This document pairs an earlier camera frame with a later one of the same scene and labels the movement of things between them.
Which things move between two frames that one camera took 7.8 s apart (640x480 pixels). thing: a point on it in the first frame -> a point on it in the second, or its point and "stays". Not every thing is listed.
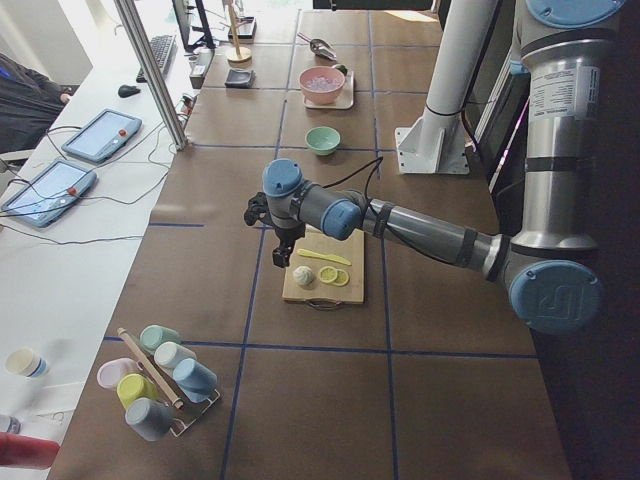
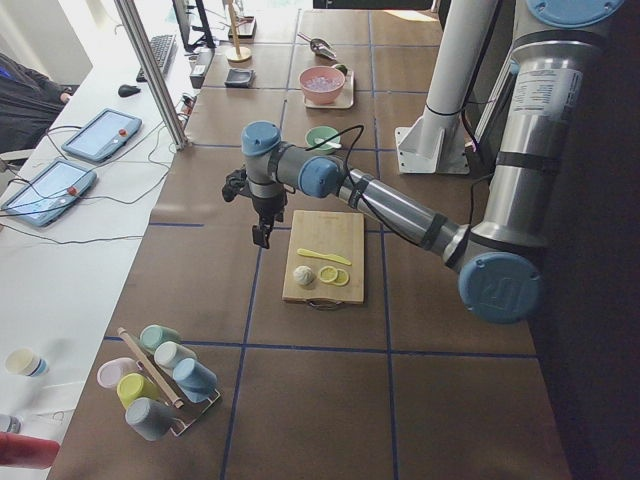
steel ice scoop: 319,47 stays
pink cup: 112,371 stays
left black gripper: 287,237 -> 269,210
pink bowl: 321,85 stays
